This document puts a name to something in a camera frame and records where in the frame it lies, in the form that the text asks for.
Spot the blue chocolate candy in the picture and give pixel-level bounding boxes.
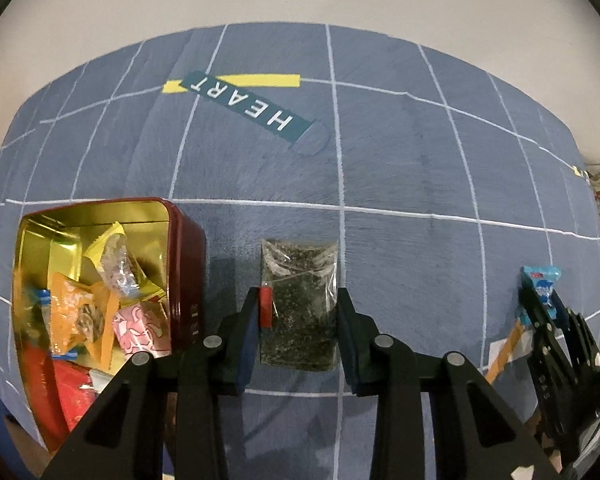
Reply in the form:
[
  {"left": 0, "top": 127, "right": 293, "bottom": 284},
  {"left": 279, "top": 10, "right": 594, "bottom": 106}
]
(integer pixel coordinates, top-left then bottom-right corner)
[{"left": 519, "top": 266, "right": 562, "bottom": 321}]

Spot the pink patterned candy packet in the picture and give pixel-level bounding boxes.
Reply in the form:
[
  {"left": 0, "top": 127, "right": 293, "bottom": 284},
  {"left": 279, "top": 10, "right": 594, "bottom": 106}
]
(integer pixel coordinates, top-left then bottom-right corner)
[{"left": 112, "top": 301, "right": 171, "bottom": 360}]

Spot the red snack packet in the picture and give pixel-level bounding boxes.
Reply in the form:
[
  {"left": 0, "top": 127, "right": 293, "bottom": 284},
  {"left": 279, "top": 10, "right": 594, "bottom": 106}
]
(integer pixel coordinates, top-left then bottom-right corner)
[{"left": 19, "top": 342, "right": 96, "bottom": 453}]

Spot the orange nut snack packet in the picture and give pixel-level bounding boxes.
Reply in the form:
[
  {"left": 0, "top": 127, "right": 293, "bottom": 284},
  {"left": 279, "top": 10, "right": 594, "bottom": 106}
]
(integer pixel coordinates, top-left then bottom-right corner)
[{"left": 50, "top": 272, "right": 120, "bottom": 372}]

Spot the yellow-edged date candy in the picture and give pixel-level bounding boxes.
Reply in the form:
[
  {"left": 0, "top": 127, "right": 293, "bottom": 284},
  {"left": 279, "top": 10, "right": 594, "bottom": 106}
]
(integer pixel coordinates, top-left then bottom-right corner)
[{"left": 84, "top": 222, "right": 166, "bottom": 306}]

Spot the grey sesame bar packet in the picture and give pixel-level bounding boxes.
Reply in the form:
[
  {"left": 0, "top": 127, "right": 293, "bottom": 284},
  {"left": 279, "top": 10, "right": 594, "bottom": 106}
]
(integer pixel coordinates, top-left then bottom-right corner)
[{"left": 259, "top": 240, "right": 339, "bottom": 372}]

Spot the blue-edged dark sesame candy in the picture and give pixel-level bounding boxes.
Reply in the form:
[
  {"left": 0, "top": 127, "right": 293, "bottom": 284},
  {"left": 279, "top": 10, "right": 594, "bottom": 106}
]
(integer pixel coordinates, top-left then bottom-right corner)
[{"left": 33, "top": 288, "right": 78, "bottom": 361}]

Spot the blue grid tablecloth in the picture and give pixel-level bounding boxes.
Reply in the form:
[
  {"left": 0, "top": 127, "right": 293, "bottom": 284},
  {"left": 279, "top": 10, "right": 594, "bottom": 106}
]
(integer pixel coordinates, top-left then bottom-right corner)
[{"left": 0, "top": 20, "right": 600, "bottom": 480}]

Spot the gold and red toffee tin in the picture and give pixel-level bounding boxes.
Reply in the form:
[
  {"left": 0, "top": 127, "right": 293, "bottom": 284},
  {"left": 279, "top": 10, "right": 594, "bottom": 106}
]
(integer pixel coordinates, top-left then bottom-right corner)
[{"left": 12, "top": 197, "right": 207, "bottom": 453}]

